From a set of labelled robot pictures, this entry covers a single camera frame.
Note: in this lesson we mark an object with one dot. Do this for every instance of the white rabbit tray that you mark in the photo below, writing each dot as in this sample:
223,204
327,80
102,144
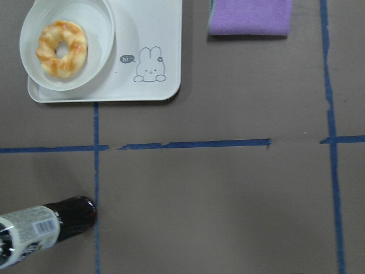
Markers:
145,60

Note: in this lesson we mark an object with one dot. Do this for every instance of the white round plate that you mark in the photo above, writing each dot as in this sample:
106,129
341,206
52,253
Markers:
95,19

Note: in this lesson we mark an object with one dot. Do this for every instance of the purple folded cloth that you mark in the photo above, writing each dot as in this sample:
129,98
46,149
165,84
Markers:
254,17

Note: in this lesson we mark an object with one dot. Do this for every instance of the glazed twisted donut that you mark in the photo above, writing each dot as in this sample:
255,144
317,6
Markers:
62,49

